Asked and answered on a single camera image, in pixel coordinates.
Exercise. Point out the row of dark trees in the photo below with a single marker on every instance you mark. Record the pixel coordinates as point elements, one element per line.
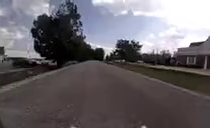
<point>99,54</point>

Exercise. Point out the broad green tree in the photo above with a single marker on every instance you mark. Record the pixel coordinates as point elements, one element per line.
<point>128,50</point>

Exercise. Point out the grey asphalt road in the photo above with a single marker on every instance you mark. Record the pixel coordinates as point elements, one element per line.
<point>99,96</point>

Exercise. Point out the row of bushes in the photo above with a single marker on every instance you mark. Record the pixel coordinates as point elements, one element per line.
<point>158,58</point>

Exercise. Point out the large dark tree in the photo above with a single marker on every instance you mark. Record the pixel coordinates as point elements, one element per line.
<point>59,36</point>

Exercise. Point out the grass verge beside sidewalk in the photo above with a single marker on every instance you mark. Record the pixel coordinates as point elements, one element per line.
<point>179,79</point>

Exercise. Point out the pale kerb strip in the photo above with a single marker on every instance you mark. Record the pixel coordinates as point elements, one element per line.
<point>23,82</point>

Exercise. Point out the pale concrete sidewalk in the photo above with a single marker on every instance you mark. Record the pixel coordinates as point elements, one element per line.
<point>189,70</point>

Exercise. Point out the dark grass verge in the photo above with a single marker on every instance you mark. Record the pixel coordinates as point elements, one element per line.
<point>13,77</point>

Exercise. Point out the house with white trim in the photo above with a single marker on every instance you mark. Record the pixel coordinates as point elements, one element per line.
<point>199,55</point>

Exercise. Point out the grey paved lot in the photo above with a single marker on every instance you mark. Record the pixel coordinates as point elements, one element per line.
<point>1,66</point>

